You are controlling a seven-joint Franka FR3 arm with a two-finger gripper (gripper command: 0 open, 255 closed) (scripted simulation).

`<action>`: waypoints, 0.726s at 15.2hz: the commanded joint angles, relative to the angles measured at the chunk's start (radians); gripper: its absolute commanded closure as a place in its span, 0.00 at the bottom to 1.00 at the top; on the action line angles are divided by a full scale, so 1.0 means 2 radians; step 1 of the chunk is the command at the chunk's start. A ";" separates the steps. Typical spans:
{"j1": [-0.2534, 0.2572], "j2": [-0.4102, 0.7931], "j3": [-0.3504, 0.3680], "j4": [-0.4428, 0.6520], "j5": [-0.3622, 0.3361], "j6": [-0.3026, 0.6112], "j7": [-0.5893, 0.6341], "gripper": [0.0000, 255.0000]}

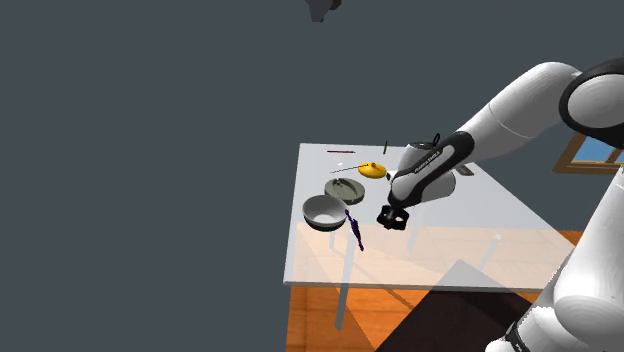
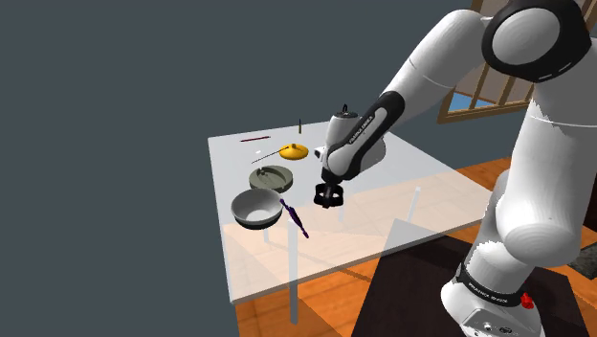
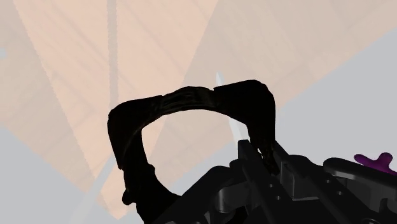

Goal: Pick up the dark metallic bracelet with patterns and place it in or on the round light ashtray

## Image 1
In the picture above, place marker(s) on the grey-green round dish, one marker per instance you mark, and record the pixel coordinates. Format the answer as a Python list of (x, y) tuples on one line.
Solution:
[(345, 190)]

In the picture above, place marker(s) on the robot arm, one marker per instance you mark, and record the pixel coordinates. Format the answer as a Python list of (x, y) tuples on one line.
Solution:
[(516, 107)]

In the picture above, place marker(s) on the dark pencil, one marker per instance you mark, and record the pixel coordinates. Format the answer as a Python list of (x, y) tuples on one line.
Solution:
[(385, 147)]

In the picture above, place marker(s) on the yellow lemon-shaped lid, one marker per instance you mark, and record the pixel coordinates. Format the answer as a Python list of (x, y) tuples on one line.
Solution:
[(373, 170)]

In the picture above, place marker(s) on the thin dark stick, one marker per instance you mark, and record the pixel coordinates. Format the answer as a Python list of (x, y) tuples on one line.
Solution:
[(343, 169)]

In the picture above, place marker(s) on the wooden framed window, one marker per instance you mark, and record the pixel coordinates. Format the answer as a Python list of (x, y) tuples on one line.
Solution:
[(590, 153)]

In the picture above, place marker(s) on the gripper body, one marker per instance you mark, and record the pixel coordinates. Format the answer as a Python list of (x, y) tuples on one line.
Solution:
[(391, 218)]

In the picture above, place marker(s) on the glass table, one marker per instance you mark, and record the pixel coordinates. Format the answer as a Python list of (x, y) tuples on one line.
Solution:
[(487, 209)]

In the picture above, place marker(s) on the grey bowl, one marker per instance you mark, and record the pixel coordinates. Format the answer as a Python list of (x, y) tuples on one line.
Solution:
[(323, 212)]

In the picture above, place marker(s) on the purple pen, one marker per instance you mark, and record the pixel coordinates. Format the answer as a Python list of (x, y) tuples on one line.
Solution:
[(355, 229)]

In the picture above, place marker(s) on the red pen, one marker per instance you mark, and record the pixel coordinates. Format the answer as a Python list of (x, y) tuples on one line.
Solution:
[(340, 151)]

